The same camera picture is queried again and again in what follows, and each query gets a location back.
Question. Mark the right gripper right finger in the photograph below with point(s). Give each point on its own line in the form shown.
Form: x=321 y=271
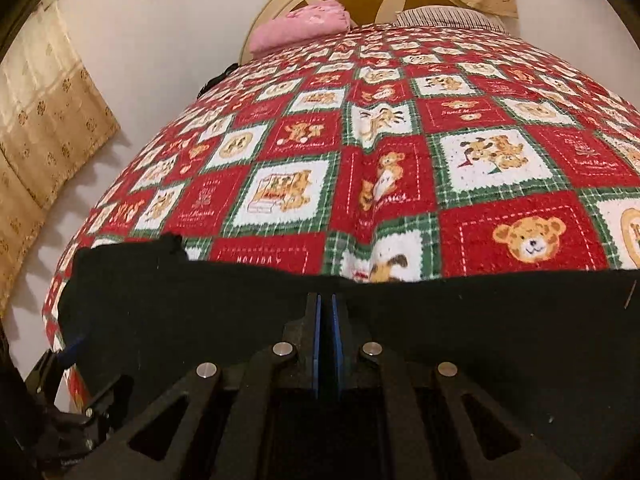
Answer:
x=413 y=420

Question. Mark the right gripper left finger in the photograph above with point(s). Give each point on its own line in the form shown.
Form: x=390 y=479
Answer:
x=220 y=423

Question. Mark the black pants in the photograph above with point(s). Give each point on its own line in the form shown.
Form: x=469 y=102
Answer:
x=558 y=350

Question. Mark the red patchwork teddy bedspread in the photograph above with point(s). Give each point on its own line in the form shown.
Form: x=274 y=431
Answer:
x=387 y=154

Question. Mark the black item beside bed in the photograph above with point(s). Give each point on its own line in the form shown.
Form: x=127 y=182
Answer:
x=217 y=80

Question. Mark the striped pillow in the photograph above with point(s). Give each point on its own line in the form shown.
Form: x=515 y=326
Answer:
x=449 y=17

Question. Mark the pink folded blanket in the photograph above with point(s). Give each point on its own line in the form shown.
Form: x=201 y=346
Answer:
x=323 y=18

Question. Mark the beige curtain on side wall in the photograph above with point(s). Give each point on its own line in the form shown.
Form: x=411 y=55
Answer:
x=53 y=120

